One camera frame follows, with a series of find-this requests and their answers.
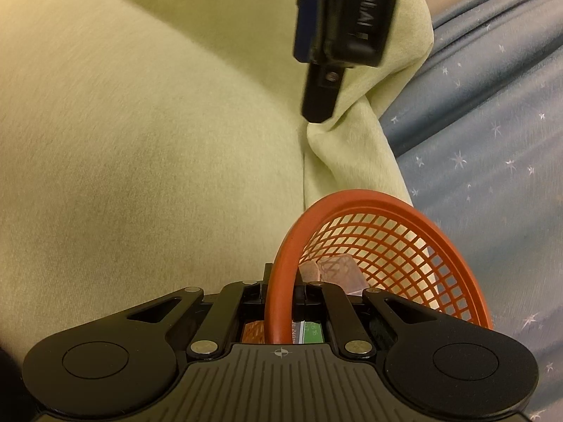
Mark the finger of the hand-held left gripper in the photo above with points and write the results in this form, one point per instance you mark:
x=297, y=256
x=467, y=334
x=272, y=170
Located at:
x=304, y=26
x=320, y=94

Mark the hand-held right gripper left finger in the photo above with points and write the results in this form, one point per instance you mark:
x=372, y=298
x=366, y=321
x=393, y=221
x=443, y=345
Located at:
x=233, y=300

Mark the orange plastic mesh basket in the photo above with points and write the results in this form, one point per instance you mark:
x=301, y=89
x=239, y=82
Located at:
x=409, y=250

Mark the blue star-print cloth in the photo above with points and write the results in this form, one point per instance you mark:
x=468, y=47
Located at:
x=484, y=140

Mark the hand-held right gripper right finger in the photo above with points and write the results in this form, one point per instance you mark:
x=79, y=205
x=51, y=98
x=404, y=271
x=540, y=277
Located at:
x=336, y=305

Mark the light green blanket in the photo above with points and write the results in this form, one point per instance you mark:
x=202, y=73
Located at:
x=132, y=140

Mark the white and green medicine box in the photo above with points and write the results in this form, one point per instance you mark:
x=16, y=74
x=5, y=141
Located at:
x=310, y=333

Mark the clear box with blue label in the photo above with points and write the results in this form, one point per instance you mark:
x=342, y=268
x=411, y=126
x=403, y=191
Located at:
x=332, y=272

